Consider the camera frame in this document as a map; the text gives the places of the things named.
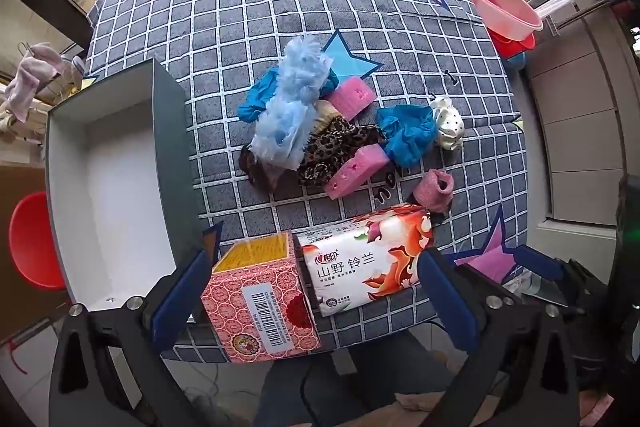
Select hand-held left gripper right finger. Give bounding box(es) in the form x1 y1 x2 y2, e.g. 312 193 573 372
418 250 583 427

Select floral tissue pack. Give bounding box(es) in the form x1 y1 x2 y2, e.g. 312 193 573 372
297 203 435 318

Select light blue fluffy cloth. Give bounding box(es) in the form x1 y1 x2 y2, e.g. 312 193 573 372
250 34 333 170

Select red patterned box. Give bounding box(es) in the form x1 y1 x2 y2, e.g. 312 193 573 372
200 229 321 364

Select pink sponge block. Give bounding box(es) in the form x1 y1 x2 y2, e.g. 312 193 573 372
327 76 377 120
324 144 391 200

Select leopard print scrunchie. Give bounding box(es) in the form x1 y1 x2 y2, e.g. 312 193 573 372
297 117 388 188

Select beige cabinet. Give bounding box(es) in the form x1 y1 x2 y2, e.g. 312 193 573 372
520 7 640 233

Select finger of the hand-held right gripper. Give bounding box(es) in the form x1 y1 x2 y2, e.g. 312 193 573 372
515 245 588 308

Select beige knit sock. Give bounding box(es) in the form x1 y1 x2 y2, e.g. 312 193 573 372
315 102 342 128

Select red plastic chair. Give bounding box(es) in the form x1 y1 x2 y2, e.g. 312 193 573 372
10 191 68 292

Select dark striped knit sock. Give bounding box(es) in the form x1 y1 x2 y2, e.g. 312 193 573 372
239 147 281 192

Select white polka dot scrunchie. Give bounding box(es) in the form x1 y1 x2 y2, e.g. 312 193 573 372
430 96 466 152

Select person's leg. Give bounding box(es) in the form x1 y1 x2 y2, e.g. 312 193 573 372
252 332 451 427

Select grey cardboard box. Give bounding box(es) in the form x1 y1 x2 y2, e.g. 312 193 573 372
45 57 221 313

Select pink plastic basin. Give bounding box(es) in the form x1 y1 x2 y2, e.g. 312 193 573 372
462 0 543 40

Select pink fuzzy sock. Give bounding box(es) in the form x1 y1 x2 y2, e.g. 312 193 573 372
412 171 455 214

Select clothes on drying rack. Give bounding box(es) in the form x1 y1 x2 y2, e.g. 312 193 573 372
5 43 66 122

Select red plastic basin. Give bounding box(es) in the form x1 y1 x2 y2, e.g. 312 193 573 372
487 29 536 60

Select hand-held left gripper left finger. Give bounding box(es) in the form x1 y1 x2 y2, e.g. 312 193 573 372
49 249 212 427

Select checkered star blanket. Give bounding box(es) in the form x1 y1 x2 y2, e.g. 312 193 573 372
82 0 531 363

